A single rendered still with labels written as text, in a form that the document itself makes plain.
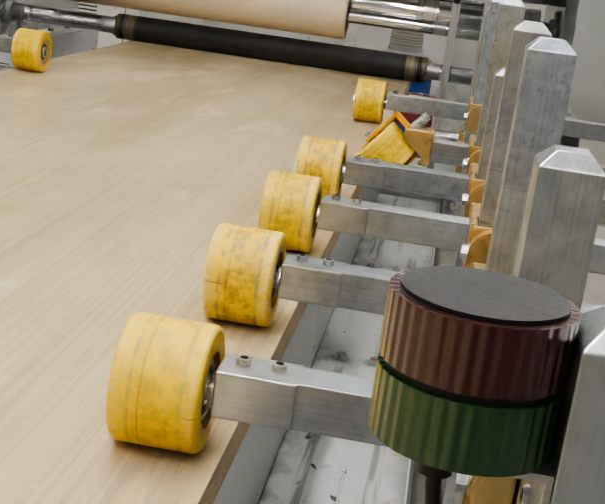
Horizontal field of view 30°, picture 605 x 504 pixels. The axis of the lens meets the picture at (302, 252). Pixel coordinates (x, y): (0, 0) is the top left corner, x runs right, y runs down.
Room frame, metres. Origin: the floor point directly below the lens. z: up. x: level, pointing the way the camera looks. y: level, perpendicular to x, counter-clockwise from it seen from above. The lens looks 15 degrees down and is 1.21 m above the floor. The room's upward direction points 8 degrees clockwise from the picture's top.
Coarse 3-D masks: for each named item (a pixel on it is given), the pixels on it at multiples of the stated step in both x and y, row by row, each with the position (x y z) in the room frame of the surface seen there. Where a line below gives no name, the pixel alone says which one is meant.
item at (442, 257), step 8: (448, 200) 2.47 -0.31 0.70; (440, 208) 2.53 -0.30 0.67; (448, 208) 2.38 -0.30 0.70; (440, 248) 2.02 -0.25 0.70; (440, 256) 1.96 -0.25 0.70; (448, 256) 1.97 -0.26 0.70; (440, 264) 1.91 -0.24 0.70; (448, 264) 1.91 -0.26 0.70; (416, 472) 1.07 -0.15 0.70; (416, 480) 1.05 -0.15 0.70; (424, 480) 1.05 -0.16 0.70; (408, 488) 1.14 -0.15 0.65; (416, 488) 1.03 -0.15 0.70; (424, 488) 1.03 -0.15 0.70; (408, 496) 1.08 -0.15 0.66; (416, 496) 1.01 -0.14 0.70; (424, 496) 1.02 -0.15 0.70
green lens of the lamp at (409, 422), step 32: (384, 384) 0.33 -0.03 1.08; (384, 416) 0.32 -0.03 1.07; (416, 416) 0.31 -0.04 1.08; (448, 416) 0.31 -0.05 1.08; (480, 416) 0.31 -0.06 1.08; (512, 416) 0.31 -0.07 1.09; (544, 416) 0.32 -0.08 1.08; (416, 448) 0.31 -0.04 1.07; (448, 448) 0.31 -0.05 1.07; (480, 448) 0.31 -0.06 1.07; (512, 448) 0.31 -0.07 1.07; (544, 448) 0.32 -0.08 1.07
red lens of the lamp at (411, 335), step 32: (384, 320) 0.34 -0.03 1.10; (416, 320) 0.32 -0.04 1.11; (448, 320) 0.31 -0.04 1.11; (576, 320) 0.32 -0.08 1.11; (384, 352) 0.33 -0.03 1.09; (416, 352) 0.32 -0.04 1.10; (448, 352) 0.31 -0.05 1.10; (480, 352) 0.31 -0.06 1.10; (512, 352) 0.31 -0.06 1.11; (544, 352) 0.31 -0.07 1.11; (448, 384) 0.31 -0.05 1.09; (480, 384) 0.31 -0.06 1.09; (512, 384) 0.31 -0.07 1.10; (544, 384) 0.31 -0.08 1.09
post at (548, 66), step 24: (528, 48) 0.81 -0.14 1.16; (552, 48) 0.81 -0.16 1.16; (528, 72) 0.81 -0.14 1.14; (552, 72) 0.81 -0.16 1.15; (528, 96) 0.81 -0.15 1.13; (552, 96) 0.81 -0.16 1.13; (528, 120) 0.81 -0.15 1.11; (552, 120) 0.81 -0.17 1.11; (528, 144) 0.81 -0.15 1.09; (552, 144) 0.81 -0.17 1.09; (504, 168) 0.83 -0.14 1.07; (528, 168) 0.81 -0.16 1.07; (504, 192) 0.81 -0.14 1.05; (504, 216) 0.81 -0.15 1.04; (504, 240) 0.81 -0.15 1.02; (504, 264) 0.81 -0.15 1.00
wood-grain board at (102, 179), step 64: (64, 64) 2.36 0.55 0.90; (128, 64) 2.51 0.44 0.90; (192, 64) 2.68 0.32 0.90; (256, 64) 2.86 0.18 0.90; (0, 128) 1.58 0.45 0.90; (64, 128) 1.65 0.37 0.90; (128, 128) 1.72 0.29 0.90; (192, 128) 1.79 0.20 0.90; (256, 128) 1.88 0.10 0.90; (320, 128) 1.97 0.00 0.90; (0, 192) 1.21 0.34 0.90; (64, 192) 1.25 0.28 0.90; (128, 192) 1.29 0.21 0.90; (192, 192) 1.34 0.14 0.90; (256, 192) 1.39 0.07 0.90; (0, 256) 0.98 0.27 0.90; (64, 256) 1.00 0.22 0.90; (128, 256) 1.03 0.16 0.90; (192, 256) 1.06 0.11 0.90; (320, 256) 1.13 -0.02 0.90; (0, 320) 0.82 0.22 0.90; (64, 320) 0.83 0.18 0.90; (192, 320) 0.88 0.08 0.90; (0, 384) 0.70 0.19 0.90; (64, 384) 0.71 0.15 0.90; (0, 448) 0.60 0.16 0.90; (64, 448) 0.62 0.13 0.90; (128, 448) 0.63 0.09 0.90
